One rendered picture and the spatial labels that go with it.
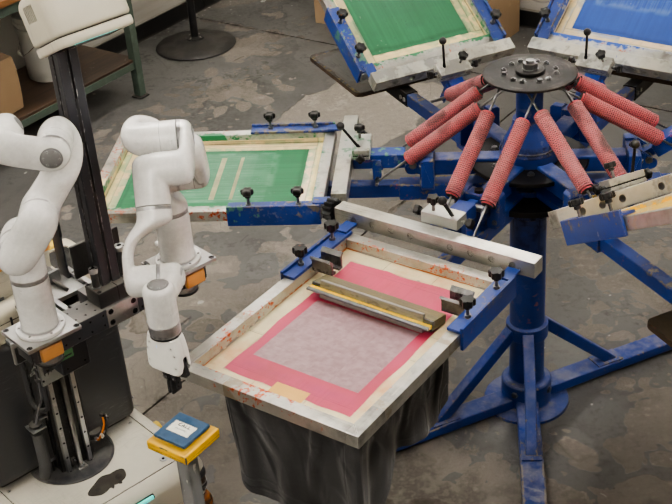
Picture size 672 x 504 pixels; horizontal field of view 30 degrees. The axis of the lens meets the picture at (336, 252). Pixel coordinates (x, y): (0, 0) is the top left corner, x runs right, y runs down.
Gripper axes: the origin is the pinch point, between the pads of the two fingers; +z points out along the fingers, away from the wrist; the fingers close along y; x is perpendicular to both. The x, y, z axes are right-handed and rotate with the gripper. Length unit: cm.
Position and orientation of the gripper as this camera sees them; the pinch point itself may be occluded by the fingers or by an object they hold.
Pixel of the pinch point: (174, 383)
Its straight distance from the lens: 307.0
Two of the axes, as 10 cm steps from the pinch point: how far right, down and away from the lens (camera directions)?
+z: 0.7, 8.5, 5.2
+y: 8.2, 2.5, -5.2
